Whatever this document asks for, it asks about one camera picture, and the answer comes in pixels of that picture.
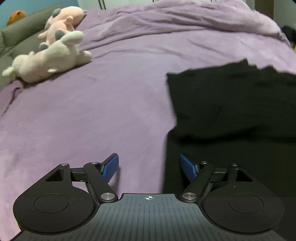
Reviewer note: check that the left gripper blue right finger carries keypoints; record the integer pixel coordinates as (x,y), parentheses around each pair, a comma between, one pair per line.
(190,170)

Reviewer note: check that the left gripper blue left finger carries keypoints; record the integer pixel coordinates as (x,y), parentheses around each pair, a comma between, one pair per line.
(109,167)

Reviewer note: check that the black garment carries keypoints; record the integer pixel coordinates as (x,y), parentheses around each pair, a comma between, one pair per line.
(240,114)

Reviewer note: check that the dark clothes on table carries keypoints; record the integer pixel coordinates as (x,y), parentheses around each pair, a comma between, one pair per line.
(290,34)

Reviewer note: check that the purple duvet bed cover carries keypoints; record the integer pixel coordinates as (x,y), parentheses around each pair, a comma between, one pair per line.
(119,102)

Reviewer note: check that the white pink plush toy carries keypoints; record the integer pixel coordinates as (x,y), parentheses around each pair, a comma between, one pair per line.
(59,57)

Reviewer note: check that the grey headboard cushion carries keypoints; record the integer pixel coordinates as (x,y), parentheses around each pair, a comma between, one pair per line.
(21,36)

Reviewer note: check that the orange plush toy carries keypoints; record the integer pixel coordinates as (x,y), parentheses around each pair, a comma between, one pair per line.
(16,16)

